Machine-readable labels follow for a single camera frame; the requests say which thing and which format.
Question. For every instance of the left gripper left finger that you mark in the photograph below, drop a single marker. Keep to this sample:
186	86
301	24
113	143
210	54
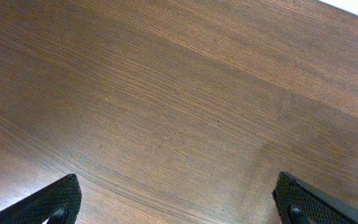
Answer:
58	202

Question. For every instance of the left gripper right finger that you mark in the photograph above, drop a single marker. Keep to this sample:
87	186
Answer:
299	202

